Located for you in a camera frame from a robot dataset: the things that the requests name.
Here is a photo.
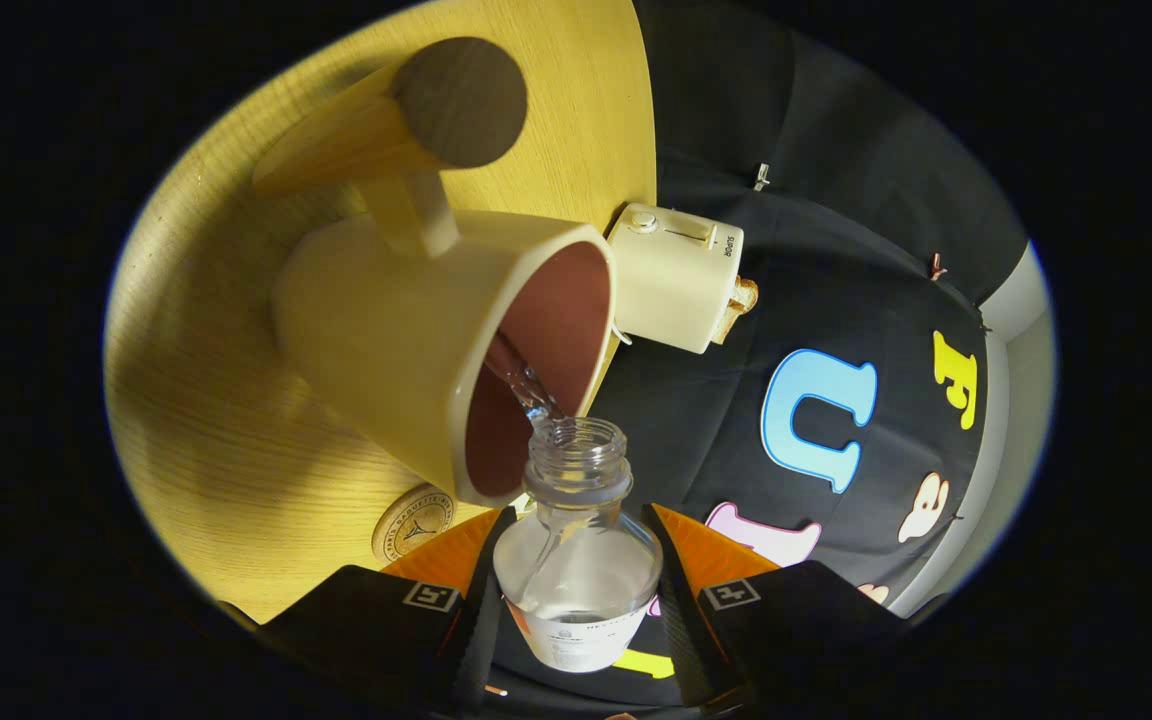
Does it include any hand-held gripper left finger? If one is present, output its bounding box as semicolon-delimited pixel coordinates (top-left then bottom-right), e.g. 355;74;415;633
221;505;518;717

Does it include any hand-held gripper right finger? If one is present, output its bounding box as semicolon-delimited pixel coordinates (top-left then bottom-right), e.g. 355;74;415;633
641;502;902;716

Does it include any clear juice bottle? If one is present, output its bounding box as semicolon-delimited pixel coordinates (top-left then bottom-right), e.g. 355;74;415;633
492;416;664;673

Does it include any round wooden coaster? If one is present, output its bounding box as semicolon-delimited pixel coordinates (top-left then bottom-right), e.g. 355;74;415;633
371;484;456;563

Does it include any beige cup with wooden handle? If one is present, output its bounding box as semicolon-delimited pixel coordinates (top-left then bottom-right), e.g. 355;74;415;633
252;37;619;508

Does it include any toast bread slice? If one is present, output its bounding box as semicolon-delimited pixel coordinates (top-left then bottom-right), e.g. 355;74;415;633
712;277;760;345

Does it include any white toaster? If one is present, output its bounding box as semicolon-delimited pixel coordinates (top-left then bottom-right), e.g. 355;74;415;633
606;203;745;355

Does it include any wooden table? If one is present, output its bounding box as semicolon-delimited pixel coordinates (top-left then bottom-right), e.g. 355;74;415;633
104;0;659;626

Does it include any black backdrop cloth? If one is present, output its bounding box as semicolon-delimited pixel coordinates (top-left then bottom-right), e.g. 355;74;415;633
491;0;1032;716

